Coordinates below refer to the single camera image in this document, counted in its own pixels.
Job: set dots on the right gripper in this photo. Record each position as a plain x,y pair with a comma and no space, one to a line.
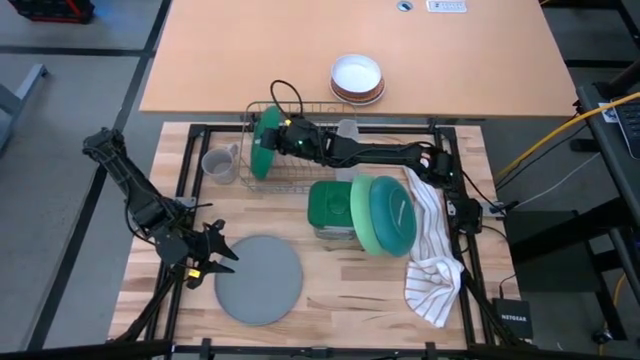
300,140

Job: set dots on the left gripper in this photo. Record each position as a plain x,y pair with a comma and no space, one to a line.
175,247

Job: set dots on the dark green plate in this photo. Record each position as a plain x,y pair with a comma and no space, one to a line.
262,165

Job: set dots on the grey plate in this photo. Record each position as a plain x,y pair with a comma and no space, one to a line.
260,280

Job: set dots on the clear plastic measuring cup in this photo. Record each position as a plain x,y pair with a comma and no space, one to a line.
220,165

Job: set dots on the green Cascade detergent tub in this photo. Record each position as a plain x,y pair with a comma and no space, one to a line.
330,205

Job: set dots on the light green plate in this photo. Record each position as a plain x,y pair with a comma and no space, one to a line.
361,215

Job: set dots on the teal plate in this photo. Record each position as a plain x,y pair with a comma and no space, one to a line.
392,215

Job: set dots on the white striped dish towel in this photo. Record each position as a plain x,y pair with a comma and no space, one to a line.
432,280

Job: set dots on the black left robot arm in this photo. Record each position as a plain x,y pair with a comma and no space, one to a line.
135,185

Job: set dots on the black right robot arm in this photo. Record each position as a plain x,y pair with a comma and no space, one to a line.
380,150

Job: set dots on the translucent utensil holder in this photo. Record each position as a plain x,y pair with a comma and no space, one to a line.
347,131

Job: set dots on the orange wooden desk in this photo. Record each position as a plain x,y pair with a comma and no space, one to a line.
225,60

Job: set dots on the brown rimmed plate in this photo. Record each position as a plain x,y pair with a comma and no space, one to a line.
357,101

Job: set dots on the white bowl with brown outside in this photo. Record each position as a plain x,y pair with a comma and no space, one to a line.
356,75

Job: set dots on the grey desk grommet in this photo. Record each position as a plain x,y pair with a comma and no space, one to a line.
405,6

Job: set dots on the white power strip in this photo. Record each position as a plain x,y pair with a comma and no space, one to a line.
446,6

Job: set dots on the grey table leg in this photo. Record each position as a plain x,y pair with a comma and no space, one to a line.
20,95

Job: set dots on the black and red toolbox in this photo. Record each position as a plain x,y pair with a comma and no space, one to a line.
50,10

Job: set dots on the black keyboard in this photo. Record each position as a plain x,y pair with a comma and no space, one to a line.
630,125

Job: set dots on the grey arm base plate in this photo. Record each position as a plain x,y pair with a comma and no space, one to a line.
492,209
185,201

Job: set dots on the black aluminium frame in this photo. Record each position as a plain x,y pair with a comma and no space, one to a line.
395,128

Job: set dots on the black Netgear switch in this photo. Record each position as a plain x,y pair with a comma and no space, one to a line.
512,317

